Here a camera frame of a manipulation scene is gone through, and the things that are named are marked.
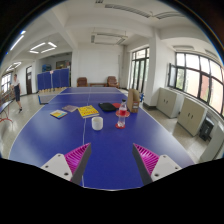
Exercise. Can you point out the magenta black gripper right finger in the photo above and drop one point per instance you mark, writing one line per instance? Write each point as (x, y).
(153, 167)

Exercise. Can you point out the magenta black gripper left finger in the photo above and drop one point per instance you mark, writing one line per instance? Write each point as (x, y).
(70, 166)

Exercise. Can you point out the clear water bottle red label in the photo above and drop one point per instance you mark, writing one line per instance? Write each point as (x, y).
(122, 114)

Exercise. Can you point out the white cup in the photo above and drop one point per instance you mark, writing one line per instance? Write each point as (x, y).
(97, 123)

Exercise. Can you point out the small red coaster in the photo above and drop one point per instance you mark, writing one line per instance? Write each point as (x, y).
(117, 126)

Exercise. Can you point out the small colourful book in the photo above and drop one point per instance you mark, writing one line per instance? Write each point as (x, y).
(58, 114)

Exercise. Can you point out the yellow book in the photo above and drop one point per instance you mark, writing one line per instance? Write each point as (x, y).
(88, 111)

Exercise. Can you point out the grey brown booklet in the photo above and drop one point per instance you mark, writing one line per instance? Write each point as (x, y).
(70, 108)

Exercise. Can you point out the blue table tennis table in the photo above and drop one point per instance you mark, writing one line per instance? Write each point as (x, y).
(111, 164)

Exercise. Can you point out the near beige cabinet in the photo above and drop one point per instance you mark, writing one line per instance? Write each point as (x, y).
(191, 116)

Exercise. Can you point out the beige cabinet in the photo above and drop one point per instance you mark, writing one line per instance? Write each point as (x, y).
(191, 116)
(169, 102)

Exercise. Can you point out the far beige cabinet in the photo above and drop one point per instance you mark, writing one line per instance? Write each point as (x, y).
(169, 102)

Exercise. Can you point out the black bin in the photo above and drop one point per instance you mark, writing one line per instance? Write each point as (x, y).
(206, 128)

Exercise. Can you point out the red paddle behind pouch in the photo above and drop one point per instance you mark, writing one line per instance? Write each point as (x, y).
(116, 105)

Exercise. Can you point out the left brown armchair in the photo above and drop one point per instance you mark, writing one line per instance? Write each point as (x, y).
(82, 82)

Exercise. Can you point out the brown armchair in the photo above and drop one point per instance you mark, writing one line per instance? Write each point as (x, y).
(82, 82)
(112, 81)

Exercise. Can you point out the blue partition screens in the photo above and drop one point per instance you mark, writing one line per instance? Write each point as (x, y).
(59, 78)

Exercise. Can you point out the right brown armchair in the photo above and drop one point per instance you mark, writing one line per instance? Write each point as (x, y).
(112, 81)

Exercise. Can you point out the person in dark shorts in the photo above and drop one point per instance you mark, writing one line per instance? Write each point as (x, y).
(17, 91)

